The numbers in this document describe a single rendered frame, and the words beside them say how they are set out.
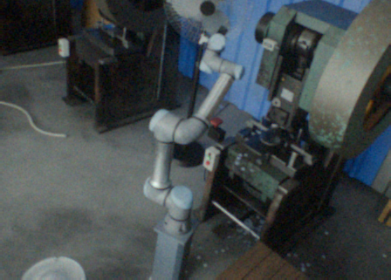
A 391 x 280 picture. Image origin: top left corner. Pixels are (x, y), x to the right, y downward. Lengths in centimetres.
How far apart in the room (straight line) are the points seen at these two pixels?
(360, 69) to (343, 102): 15
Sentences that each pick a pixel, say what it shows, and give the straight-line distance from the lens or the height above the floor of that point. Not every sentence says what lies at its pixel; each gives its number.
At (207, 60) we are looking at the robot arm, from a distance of 205.
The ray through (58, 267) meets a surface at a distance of 223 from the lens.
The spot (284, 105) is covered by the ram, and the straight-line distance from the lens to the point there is 240.
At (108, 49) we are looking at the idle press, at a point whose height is 68.
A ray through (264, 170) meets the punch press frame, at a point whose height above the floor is 64.
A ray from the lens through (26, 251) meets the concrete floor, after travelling 276.
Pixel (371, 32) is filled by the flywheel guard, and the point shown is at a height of 161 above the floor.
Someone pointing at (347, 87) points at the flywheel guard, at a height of 140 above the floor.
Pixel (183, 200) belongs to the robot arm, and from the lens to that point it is 209.
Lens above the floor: 210
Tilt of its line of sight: 34 degrees down
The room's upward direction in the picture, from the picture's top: 10 degrees clockwise
